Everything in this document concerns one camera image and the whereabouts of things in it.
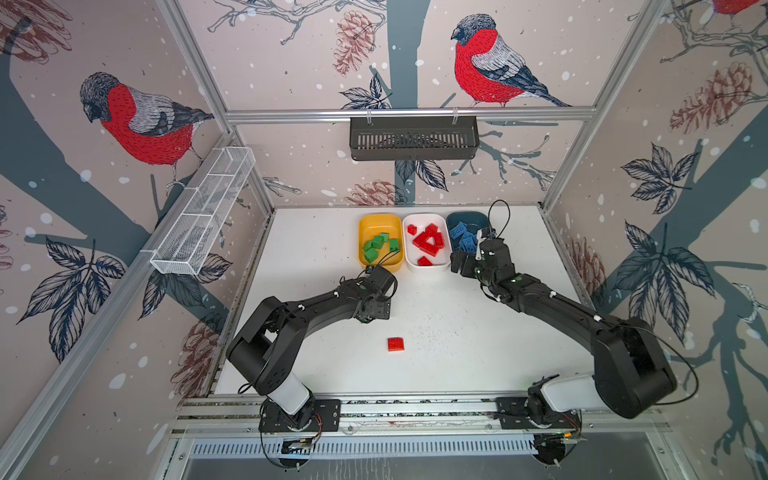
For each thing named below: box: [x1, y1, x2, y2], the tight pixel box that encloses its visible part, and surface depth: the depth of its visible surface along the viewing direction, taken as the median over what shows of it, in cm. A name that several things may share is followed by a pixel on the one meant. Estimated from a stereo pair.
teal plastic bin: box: [446, 211, 490, 254], surface depth 113 cm
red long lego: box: [412, 231, 433, 253], surface depth 109 cm
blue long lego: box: [449, 220, 467, 239], surface depth 112 cm
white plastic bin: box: [402, 213, 451, 271], surface depth 110 cm
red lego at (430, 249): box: [419, 242, 439, 257], surface depth 109 cm
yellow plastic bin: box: [358, 214, 404, 273], surface depth 113 cm
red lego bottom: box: [387, 337, 405, 352], surface depth 87 cm
